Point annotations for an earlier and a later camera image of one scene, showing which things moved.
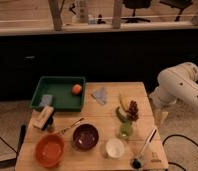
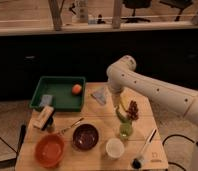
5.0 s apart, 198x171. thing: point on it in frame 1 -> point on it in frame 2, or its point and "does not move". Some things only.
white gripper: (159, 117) -> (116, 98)
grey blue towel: (100, 95) does not move
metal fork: (64, 129) does not move
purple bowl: (85, 137) does not move
